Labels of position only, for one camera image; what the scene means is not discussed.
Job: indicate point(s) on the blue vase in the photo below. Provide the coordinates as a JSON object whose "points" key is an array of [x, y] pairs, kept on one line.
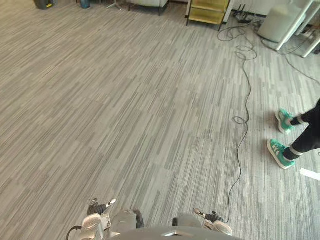
{"points": [[84, 3]]}

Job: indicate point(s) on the black round bin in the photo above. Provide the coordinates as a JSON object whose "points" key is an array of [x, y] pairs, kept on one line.
{"points": [[44, 3]]}

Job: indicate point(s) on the robot left leg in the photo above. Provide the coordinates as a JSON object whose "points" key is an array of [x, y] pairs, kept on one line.
{"points": [[128, 218]]}

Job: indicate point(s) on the robot grey torso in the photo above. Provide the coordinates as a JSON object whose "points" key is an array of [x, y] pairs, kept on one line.
{"points": [[175, 233]]}

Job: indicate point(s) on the robot leg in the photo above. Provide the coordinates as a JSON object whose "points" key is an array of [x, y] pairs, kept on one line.
{"points": [[187, 220], [128, 218]]}

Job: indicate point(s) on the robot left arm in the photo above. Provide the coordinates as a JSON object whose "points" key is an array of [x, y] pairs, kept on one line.
{"points": [[93, 225]]}

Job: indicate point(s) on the white floor tape strip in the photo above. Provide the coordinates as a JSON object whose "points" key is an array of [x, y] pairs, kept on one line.
{"points": [[310, 173]]}

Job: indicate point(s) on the white table frame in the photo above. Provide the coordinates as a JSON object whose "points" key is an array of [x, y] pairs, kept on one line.
{"points": [[292, 30]]}

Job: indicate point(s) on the white box appliance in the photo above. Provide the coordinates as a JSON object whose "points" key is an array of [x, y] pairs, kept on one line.
{"points": [[277, 22]]}

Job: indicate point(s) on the white tripod stand legs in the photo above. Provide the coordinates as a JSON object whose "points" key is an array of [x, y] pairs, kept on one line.
{"points": [[113, 5]]}

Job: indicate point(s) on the person's leg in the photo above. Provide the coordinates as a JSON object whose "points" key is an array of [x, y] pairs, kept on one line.
{"points": [[306, 140], [307, 116]]}

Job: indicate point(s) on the black router with antennas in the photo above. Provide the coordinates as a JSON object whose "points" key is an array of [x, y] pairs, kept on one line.
{"points": [[243, 17]]}

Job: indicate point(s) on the person's foot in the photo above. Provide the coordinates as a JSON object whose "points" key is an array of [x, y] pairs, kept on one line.
{"points": [[284, 120], [280, 153]]}

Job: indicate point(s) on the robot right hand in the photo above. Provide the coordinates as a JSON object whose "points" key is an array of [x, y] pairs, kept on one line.
{"points": [[212, 216]]}

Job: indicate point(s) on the yellow shelf cabinet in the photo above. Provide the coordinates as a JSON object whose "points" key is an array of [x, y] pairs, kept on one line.
{"points": [[207, 11]]}

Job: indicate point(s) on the robot right leg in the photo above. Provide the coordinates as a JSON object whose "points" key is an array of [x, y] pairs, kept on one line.
{"points": [[187, 220]]}

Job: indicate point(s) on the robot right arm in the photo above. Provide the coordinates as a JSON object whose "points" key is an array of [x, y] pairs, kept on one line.
{"points": [[220, 227]]}

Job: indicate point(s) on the white upholstered seat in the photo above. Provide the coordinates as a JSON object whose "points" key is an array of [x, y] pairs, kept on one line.
{"points": [[147, 3]]}

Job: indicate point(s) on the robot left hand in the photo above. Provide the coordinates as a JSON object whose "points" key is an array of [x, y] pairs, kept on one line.
{"points": [[98, 208]]}

